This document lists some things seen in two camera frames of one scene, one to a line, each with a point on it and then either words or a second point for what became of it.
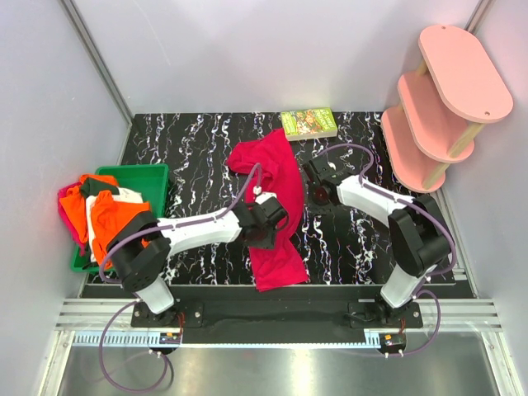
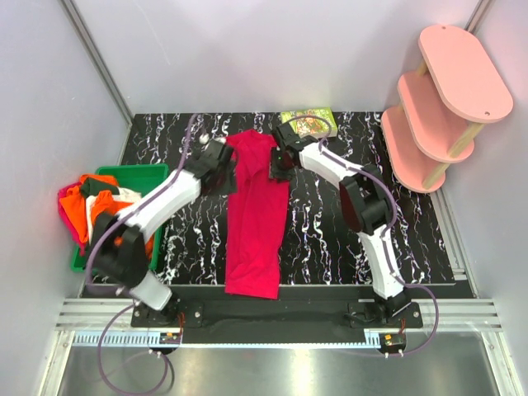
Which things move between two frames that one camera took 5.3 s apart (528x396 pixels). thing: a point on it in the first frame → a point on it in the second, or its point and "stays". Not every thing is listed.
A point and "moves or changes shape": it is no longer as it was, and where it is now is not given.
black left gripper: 267,242 → 230,185
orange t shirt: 108,217 stays
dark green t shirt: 92,187 stays
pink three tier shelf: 442,104 stays
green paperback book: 308,124 stays
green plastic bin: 151,181 stays
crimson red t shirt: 269,164 moves or changes shape
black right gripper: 313,208 → 274,172
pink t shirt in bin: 61,192 stays
